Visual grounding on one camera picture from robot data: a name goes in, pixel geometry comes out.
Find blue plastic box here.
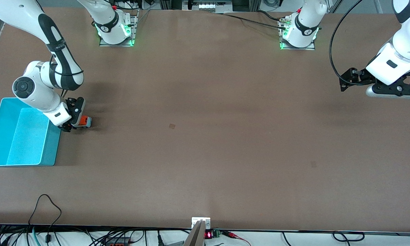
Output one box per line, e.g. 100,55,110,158
0,97,62,167

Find orange black power strip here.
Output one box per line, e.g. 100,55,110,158
104,237,131,246

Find white mounting plate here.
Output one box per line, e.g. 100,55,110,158
191,217,211,229

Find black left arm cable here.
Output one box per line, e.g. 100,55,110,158
329,0,364,84

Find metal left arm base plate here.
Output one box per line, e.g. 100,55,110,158
279,17,316,51

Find thin black looped cable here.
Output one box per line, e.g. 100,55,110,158
28,194,63,246

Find short black table cable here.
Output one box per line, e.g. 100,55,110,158
255,10,286,22

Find long black table cable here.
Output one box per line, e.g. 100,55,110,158
213,12,289,31

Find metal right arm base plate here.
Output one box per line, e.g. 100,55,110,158
99,10,138,47

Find black coiled cable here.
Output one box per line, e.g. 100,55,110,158
332,231,366,243

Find metal frame equipment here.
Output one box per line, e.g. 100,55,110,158
182,0,233,14

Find grey metal camera bar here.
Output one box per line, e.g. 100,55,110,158
183,220,206,246

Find red clip lead cable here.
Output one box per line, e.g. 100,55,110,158
221,231,251,246

